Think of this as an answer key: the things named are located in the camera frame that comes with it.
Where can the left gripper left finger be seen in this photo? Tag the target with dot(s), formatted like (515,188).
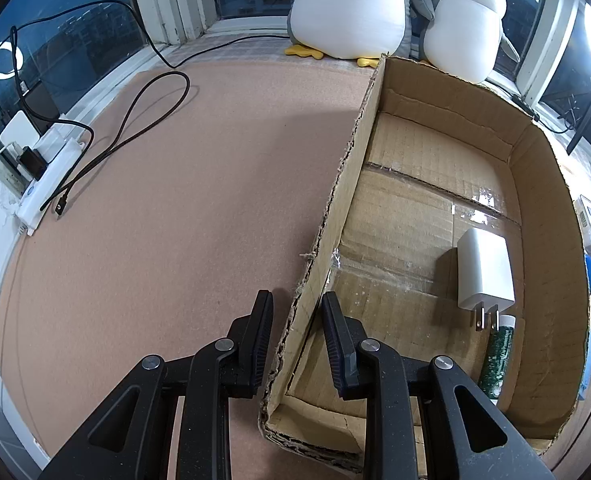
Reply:
(229,368)

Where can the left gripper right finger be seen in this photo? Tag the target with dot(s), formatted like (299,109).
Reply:
(364,368)

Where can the green glitter tube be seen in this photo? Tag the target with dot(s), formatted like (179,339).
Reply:
(497,357)

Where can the white USB wall charger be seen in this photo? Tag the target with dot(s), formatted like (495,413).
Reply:
(485,281)

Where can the cardboard box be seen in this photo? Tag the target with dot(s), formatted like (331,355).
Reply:
(430,157)

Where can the blue round tape measure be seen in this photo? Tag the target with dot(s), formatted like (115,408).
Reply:
(587,260)

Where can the white card pack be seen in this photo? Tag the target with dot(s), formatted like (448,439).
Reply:
(582,207)

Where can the white power strip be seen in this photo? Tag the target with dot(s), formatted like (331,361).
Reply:
(61,146)

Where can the black power adapter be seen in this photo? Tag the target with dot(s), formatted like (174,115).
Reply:
(33,162)

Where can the white power adapter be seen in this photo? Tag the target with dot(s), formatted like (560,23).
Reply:
(20,132)

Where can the small grey penguin plush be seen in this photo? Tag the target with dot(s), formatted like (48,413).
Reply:
(464,37)

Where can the black stand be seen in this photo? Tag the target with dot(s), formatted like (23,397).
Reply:
(579,131)

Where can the large grey penguin plush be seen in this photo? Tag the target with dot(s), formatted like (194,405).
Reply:
(357,30)

